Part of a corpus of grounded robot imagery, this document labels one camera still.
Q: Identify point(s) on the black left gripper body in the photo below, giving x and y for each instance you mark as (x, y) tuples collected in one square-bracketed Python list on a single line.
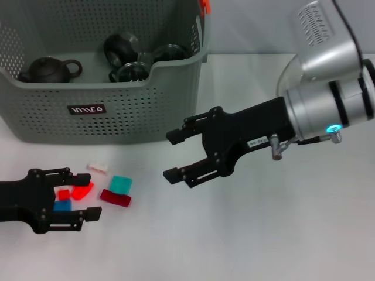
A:
[(26, 199)]

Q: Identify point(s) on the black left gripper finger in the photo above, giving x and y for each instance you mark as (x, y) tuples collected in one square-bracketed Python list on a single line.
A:
[(92, 213), (82, 179)]

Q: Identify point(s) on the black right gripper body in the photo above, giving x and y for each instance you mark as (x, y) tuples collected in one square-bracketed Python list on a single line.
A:
[(249, 126)]

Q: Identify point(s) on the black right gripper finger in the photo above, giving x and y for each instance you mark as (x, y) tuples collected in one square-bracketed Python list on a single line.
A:
[(175, 175), (177, 137)]

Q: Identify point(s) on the large bright red brick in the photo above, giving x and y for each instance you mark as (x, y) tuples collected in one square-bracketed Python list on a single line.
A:
[(82, 192)]

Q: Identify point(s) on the small red brick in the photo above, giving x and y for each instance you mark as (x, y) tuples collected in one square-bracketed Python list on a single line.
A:
[(64, 194)]

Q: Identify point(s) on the blue building brick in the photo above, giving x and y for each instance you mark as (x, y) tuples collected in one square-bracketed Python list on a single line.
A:
[(63, 206)]

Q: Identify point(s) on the glass teacup with black base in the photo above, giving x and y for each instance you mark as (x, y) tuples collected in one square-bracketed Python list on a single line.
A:
[(130, 73), (170, 54), (118, 48)]

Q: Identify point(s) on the grey-green perforated storage bin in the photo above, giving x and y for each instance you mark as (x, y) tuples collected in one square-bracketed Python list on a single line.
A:
[(117, 117)]

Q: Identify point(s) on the white building brick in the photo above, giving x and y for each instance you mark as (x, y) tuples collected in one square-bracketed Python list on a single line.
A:
[(98, 167)]

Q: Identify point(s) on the dark red brick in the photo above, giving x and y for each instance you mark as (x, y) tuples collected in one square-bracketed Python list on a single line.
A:
[(115, 198)]

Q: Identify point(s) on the teal building brick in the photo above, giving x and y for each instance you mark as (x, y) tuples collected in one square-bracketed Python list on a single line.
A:
[(120, 185)]

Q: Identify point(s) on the dark clay teapot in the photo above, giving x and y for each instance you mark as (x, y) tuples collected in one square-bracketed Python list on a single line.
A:
[(47, 71)]

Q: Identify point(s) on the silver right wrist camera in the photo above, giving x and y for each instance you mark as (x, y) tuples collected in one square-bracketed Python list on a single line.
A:
[(325, 49)]

